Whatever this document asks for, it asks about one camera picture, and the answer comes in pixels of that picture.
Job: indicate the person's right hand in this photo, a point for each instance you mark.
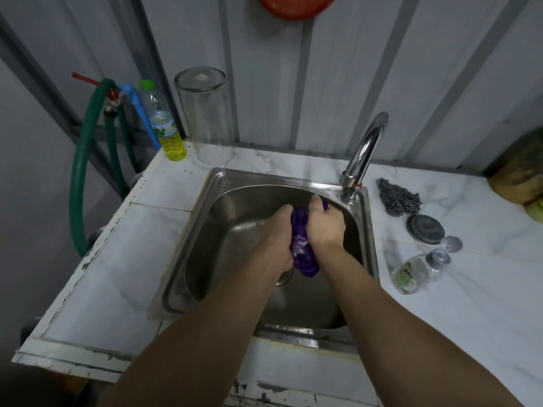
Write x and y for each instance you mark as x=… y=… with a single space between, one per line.
x=324 y=228

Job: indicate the person's left hand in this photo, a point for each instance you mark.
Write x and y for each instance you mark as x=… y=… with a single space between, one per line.
x=278 y=233

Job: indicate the person's left thumb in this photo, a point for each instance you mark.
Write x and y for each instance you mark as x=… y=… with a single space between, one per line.
x=286 y=211

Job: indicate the person's right thumb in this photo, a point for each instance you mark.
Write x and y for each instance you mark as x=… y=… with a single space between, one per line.
x=313 y=207

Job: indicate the purple cloth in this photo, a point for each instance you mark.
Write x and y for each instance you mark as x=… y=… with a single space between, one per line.
x=302 y=245

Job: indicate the person's right forearm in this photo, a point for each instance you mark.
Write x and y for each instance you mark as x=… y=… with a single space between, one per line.
x=407 y=330

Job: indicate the person's left forearm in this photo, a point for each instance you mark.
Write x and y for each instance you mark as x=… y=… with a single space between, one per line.
x=212 y=334

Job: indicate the stainless steel sink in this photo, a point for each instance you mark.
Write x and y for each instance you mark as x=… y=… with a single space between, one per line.
x=254 y=233

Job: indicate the chrome faucet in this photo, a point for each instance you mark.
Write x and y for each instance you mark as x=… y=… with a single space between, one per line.
x=364 y=156

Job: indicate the steel wool scrubber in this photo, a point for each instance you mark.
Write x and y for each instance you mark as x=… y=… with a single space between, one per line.
x=398 y=198

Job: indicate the grey round jar lid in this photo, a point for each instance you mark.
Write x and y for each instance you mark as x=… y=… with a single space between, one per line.
x=425 y=228

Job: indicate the small clear bottle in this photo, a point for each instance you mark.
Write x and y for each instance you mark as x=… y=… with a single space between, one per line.
x=418 y=270

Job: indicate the clear glass jar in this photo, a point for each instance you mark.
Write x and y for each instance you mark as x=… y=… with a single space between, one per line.
x=206 y=118

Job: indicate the small silver cap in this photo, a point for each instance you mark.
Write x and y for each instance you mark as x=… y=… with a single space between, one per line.
x=451 y=244

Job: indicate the yellow liquid plastic bottle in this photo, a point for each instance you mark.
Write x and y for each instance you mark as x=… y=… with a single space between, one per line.
x=163 y=125

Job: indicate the blue pipe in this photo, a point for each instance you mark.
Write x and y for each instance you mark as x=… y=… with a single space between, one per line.
x=140 y=114

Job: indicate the red plastic basin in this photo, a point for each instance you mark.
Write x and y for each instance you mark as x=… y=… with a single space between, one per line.
x=297 y=5

